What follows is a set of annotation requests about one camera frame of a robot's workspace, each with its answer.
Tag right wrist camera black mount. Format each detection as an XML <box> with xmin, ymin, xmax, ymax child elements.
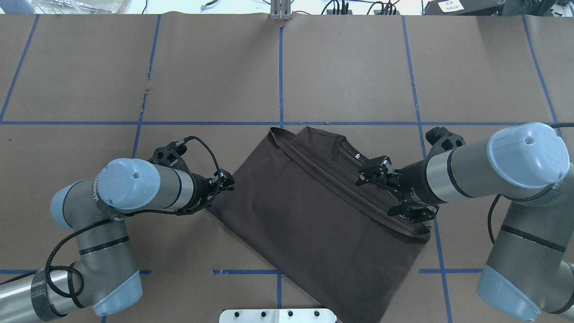
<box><xmin>425</xmin><ymin>127</ymin><xmax>466</xmax><ymax>159</ymax></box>

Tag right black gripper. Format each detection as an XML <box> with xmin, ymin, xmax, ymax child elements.
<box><xmin>356</xmin><ymin>155</ymin><xmax>439</xmax><ymax>223</ymax></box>

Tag grey box with label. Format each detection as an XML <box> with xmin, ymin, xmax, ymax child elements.
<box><xmin>423</xmin><ymin>0</ymin><xmax>504</xmax><ymax>16</ymax></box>

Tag aluminium profile post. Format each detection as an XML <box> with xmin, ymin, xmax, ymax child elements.
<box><xmin>267</xmin><ymin>0</ymin><xmax>292</xmax><ymax>21</ymax></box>

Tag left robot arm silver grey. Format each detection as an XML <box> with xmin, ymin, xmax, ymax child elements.
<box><xmin>1</xmin><ymin>158</ymin><xmax>234</xmax><ymax>323</ymax></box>

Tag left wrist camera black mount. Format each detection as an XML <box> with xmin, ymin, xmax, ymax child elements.
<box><xmin>148</xmin><ymin>140</ymin><xmax>190</xmax><ymax>173</ymax></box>

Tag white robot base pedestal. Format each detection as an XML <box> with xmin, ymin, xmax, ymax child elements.
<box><xmin>219</xmin><ymin>308</ymin><xmax>339</xmax><ymax>323</ymax></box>

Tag dark brown t-shirt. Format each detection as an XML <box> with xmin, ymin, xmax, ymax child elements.
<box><xmin>209</xmin><ymin>127</ymin><xmax>431</xmax><ymax>323</ymax></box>

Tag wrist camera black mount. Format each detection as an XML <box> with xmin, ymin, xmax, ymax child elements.
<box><xmin>425</xmin><ymin>127</ymin><xmax>466</xmax><ymax>159</ymax></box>
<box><xmin>148</xmin><ymin>140</ymin><xmax>190</xmax><ymax>173</ymax></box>

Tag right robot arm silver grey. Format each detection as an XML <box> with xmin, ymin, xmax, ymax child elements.
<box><xmin>356</xmin><ymin>122</ymin><xmax>573</xmax><ymax>323</ymax></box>

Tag blue tape line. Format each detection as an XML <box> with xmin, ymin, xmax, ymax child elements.
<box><xmin>0</xmin><ymin>14</ymin><xmax>40</xmax><ymax>123</ymax></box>
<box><xmin>400</xmin><ymin>16</ymin><xmax>453</xmax><ymax>323</ymax></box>
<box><xmin>521</xmin><ymin>14</ymin><xmax>558</xmax><ymax>123</ymax></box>
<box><xmin>101</xmin><ymin>14</ymin><xmax>162</xmax><ymax>323</ymax></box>

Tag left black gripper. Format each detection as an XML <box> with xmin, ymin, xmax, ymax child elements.
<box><xmin>191</xmin><ymin>168</ymin><xmax>235</xmax><ymax>211</ymax></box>

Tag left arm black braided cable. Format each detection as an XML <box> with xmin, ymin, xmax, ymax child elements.
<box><xmin>45</xmin><ymin>136</ymin><xmax>222</xmax><ymax>317</ymax></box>

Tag black cables at table edge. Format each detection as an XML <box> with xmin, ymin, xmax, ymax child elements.
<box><xmin>321</xmin><ymin>0</ymin><xmax>400</xmax><ymax>16</ymax></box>

